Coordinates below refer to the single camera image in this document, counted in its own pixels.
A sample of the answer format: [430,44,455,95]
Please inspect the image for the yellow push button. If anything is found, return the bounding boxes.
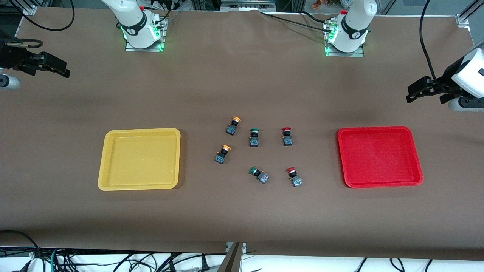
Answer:
[215,144,232,164]
[226,116,242,136]

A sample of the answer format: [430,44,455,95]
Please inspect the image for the red plastic tray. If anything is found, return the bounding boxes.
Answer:
[337,126,424,189]

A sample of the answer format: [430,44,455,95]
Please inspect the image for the yellow plastic tray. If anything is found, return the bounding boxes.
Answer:
[98,128,181,191]

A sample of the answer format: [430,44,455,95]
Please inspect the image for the brown table cover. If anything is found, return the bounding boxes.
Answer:
[0,8,484,261]

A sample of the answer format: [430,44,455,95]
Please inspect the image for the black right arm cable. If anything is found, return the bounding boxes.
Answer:
[7,0,75,32]

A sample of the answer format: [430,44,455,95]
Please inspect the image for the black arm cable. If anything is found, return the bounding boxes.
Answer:
[419,0,454,91]
[7,0,75,32]

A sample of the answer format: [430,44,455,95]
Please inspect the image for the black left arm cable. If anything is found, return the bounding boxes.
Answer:
[419,0,454,91]

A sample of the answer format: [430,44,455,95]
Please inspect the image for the aluminium frame bracket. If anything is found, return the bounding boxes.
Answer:
[455,0,484,28]
[14,0,37,16]

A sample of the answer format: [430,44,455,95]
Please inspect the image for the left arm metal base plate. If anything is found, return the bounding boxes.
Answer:
[324,19,366,58]

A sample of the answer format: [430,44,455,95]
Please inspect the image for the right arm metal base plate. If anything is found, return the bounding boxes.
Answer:
[125,14,168,53]

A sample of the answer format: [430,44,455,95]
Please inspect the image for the black base cable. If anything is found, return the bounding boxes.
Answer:
[259,11,343,31]

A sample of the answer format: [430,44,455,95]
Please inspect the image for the black floor cable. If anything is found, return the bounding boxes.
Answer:
[0,230,41,272]

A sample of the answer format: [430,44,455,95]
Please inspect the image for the teal floor cable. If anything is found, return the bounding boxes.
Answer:
[50,247,62,272]

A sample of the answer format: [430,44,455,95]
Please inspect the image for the grey metal post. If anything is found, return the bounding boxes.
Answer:
[217,242,245,272]

